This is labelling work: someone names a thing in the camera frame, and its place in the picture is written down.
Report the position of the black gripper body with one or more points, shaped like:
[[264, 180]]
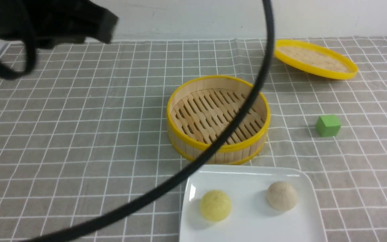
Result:
[[56, 21]]

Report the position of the yellow steamed bun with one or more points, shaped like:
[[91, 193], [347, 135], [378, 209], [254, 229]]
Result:
[[215, 206]]

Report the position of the white steamed bun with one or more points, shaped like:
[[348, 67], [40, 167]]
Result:
[[282, 196]]

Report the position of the white square plate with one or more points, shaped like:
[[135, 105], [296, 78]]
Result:
[[251, 218]]

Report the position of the grey checked tablecloth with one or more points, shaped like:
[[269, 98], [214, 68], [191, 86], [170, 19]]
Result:
[[87, 131]]

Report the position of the bamboo steamer basket yellow rim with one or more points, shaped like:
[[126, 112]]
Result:
[[198, 111]]

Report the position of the yellow rimmed steamer lid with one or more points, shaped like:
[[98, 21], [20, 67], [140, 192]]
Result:
[[315, 60]]

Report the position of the green cube block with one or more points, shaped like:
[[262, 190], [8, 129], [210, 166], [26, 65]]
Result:
[[328, 125]]

